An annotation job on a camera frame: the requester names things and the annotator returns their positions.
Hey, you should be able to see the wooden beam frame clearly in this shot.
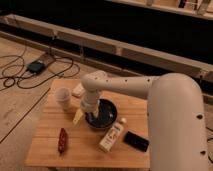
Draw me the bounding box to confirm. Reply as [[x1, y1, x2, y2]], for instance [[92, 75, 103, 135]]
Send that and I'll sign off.
[[0, 14, 213, 83]]

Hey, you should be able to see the blue power adapter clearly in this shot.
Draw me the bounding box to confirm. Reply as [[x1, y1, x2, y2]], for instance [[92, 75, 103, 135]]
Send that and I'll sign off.
[[27, 61, 45, 74]]

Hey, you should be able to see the wooden table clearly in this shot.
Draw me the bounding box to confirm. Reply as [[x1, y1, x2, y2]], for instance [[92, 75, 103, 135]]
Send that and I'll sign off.
[[25, 79, 150, 169]]

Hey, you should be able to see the brown-red snack bar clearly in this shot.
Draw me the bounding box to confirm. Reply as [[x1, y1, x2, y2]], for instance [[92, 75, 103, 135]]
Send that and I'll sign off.
[[58, 128, 68, 154]]

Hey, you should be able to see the white soap bar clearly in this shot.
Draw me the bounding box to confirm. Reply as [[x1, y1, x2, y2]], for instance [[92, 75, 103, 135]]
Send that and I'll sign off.
[[71, 83, 85, 98]]

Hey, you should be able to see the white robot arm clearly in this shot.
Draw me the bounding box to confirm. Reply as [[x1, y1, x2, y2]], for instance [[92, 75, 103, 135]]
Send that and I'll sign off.
[[80, 71, 208, 171]]

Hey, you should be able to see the dark ceramic bowl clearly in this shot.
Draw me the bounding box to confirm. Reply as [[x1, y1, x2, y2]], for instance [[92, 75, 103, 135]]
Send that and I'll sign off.
[[85, 99, 117, 129]]

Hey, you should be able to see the white lotion bottle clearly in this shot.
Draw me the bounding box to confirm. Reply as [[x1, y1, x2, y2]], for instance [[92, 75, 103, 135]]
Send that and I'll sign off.
[[99, 118, 127, 152]]

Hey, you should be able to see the translucent plastic cup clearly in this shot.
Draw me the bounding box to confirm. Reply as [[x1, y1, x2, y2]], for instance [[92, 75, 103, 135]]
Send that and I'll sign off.
[[54, 87, 71, 110]]

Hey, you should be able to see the black rectangular box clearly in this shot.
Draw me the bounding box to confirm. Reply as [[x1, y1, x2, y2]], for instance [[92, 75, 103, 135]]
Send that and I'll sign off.
[[124, 131, 149, 152]]

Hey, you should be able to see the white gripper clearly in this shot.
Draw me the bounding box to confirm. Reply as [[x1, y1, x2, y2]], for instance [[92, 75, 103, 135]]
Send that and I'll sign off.
[[73, 90, 101, 125]]

